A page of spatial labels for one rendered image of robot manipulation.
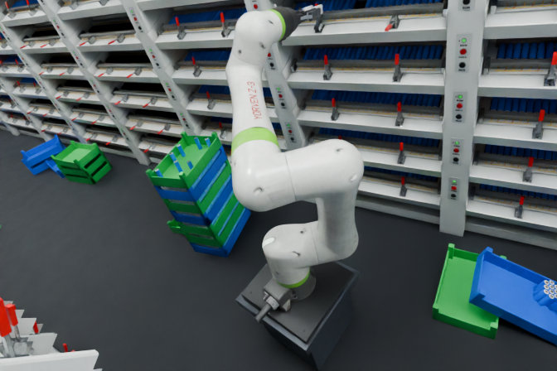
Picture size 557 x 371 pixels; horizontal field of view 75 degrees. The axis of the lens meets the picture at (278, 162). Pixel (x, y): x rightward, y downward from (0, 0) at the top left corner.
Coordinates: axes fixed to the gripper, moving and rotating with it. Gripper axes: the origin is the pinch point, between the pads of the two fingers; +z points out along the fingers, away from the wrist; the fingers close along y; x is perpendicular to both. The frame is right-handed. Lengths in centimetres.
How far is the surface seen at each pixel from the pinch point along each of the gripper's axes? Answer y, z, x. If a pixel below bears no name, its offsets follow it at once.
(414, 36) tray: 33.3, 2.7, -10.4
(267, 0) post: -17.9, -0.1, 4.8
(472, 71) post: 50, 4, -22
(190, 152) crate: -64, -16, -57
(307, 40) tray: -4.8, 2.5, -10.1
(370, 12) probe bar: 17.7, 6.8, -3.0
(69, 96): -208, 10, -45
